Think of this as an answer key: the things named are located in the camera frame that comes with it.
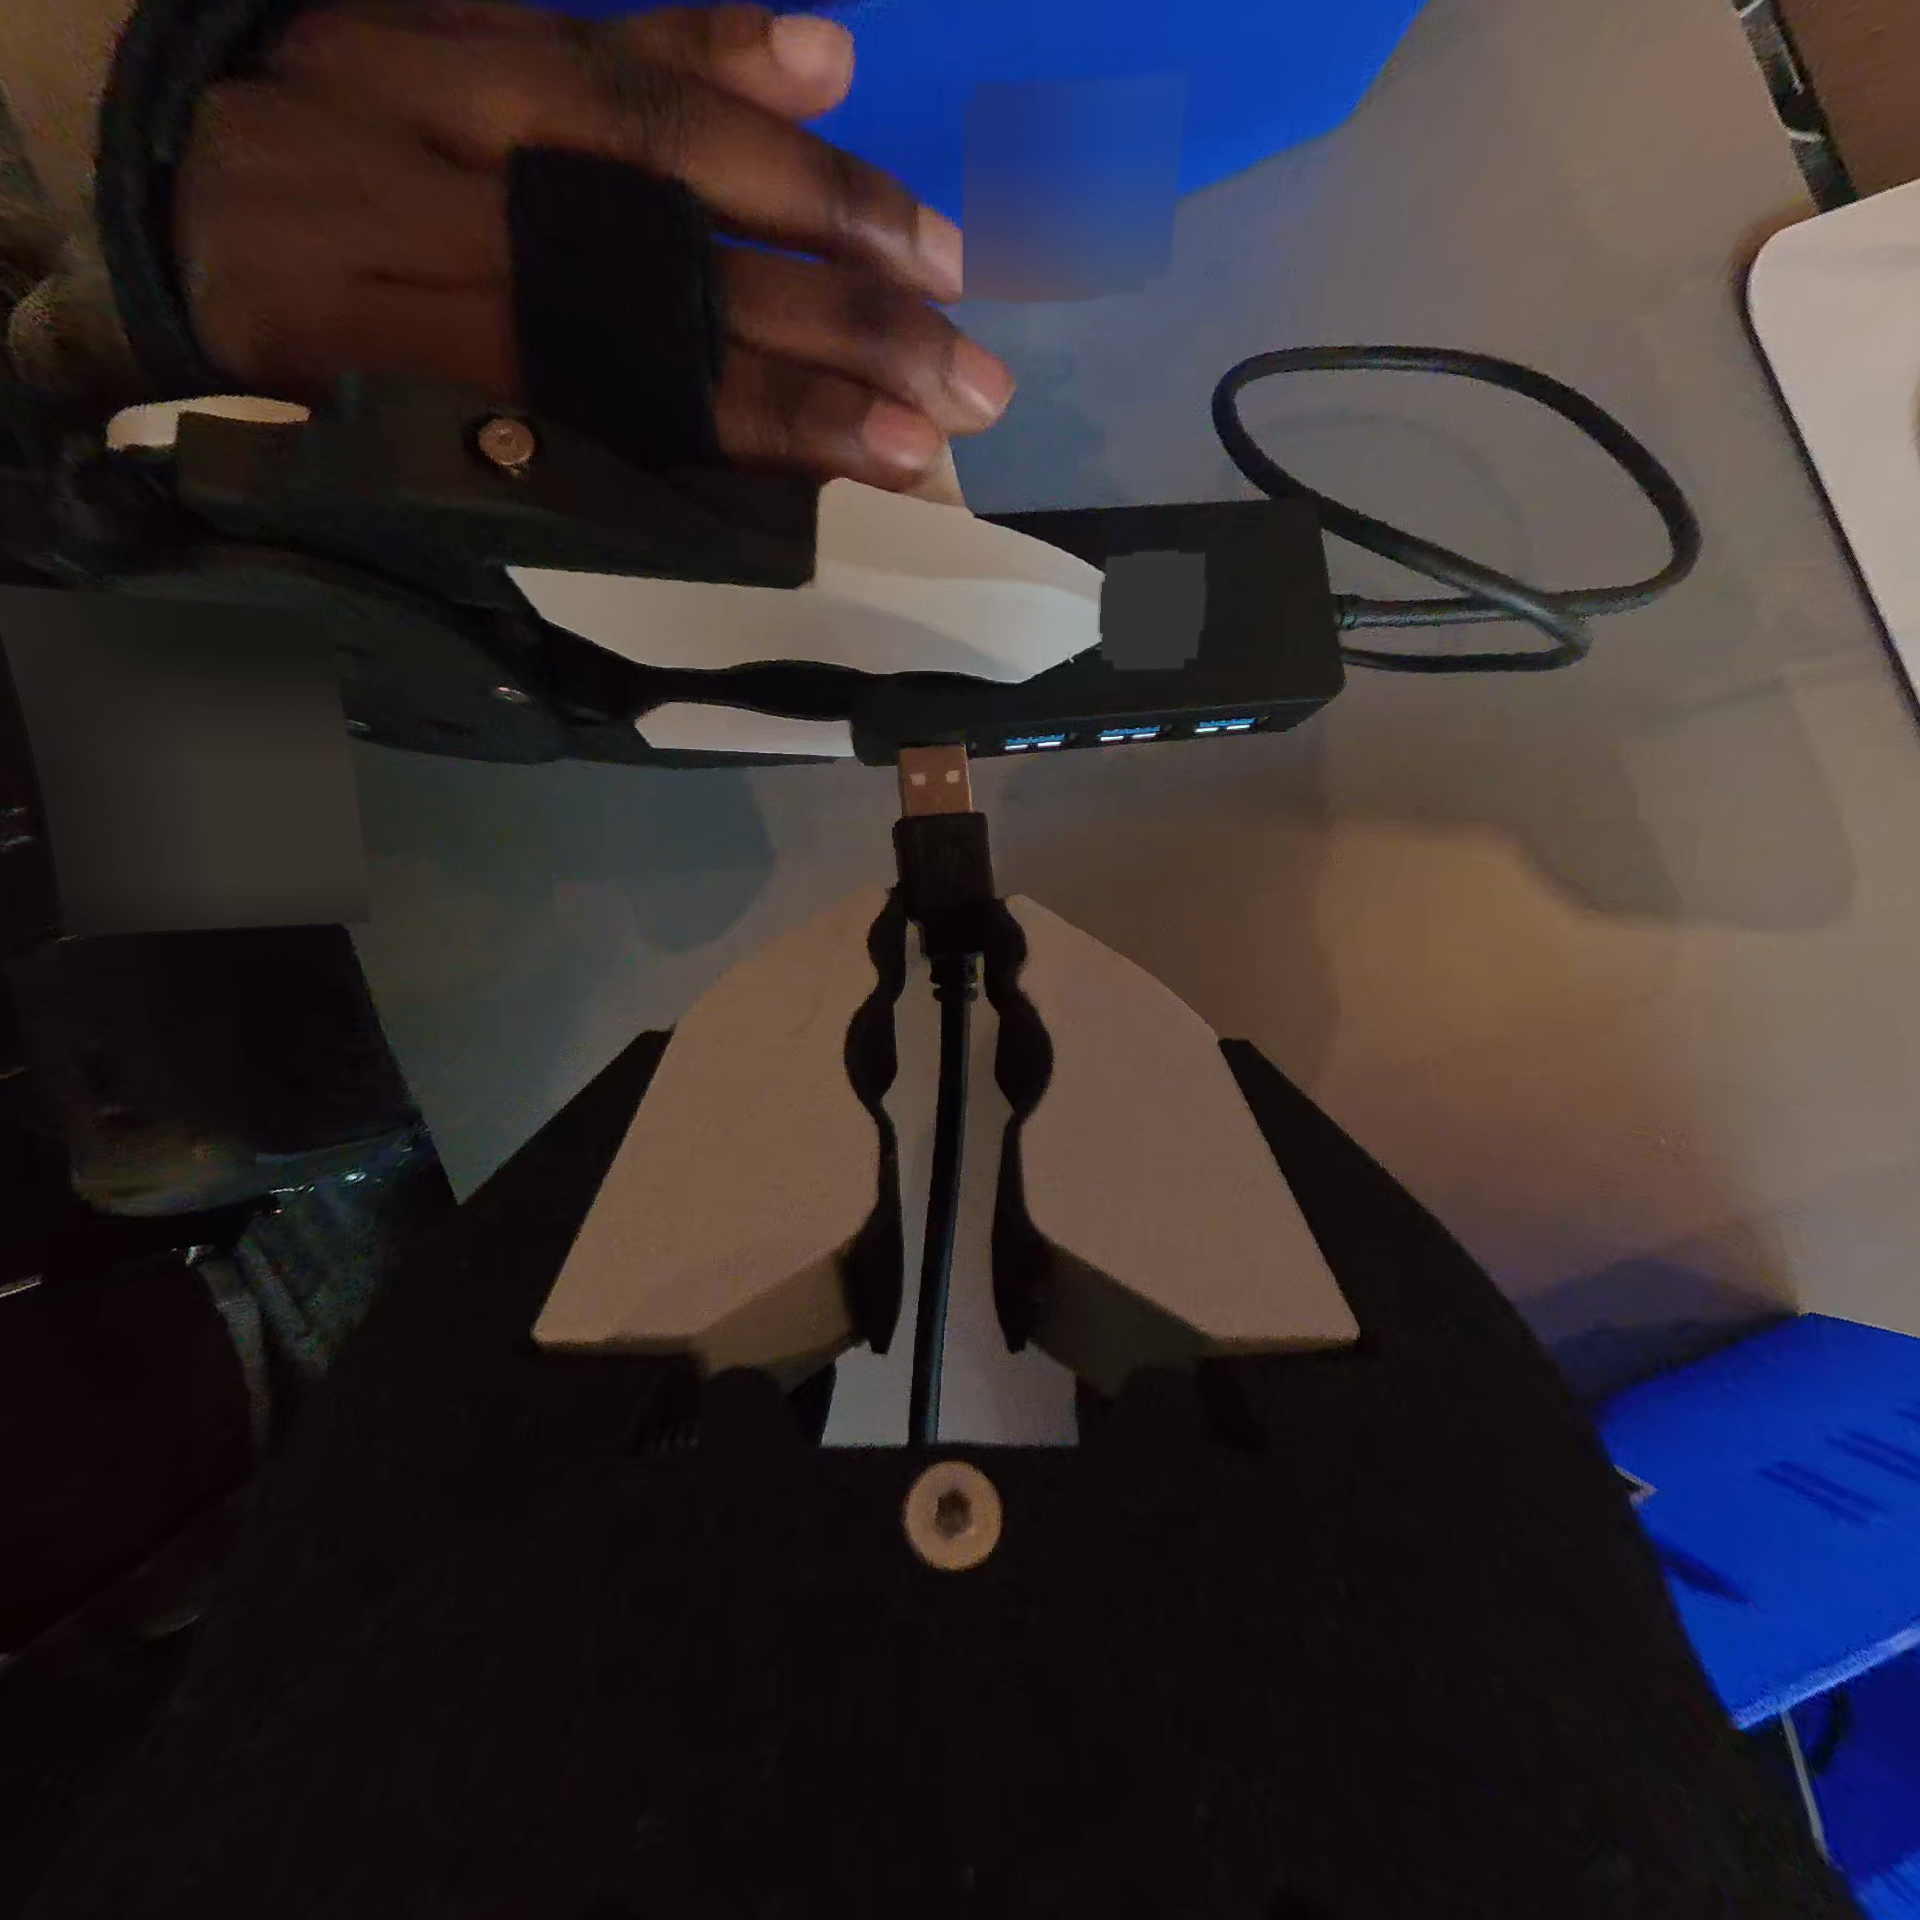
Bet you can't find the blue plastic bin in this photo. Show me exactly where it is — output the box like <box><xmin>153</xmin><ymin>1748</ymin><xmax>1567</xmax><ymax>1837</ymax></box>
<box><xmin>1601</xmin><ymin>1311</ymin><xmax>1920</xmax><ymax>1920</ymax></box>
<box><xmin>575</xmin><ymin>0</ymin><xmax>1434</xmax><ymax>298</ymax></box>

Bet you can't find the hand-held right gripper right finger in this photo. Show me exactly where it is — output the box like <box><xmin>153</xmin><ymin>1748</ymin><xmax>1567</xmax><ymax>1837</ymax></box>
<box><xmin>986</xmin><ymin>891</ymin><xmax>1369</xmax><ymax>1381</ymax></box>

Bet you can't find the person's left hand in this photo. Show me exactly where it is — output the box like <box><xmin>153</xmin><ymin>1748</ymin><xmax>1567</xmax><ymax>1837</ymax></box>
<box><xmin>174</xmin><ymin>0</ymin><xmax>1019</xmax><ymax>498</ymax></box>

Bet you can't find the black usb hub cable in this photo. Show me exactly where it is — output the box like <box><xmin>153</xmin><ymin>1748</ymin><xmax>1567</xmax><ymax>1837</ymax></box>
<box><xmin>1207</xmin><ymin>340</ymin><xmax>1708</xmax><ymax>674</ymax></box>

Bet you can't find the white document stand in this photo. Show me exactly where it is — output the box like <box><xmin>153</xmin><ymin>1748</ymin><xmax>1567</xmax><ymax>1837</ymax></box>
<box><xmin>1745</xmin><ymin>175</ymin><xmax>1920</xmax><ymax>712</ymax></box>

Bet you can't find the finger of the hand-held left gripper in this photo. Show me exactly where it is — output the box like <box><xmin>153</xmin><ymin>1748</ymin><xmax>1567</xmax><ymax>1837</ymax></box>
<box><xmin>505</xmin><ymin>471</ymin><xmax>1113</xmax><ymax>697</ymax></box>
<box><xmin>637</xmin><ymin>697</ymin><xmax>876</xmax><ymax>764</ymax></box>

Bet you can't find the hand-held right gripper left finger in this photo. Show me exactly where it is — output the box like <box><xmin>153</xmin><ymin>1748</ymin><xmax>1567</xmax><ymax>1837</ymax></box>
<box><xmin>534</xmin><ymin>891</ymin><xmax>909</xmax><ymax>1390</ymax></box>

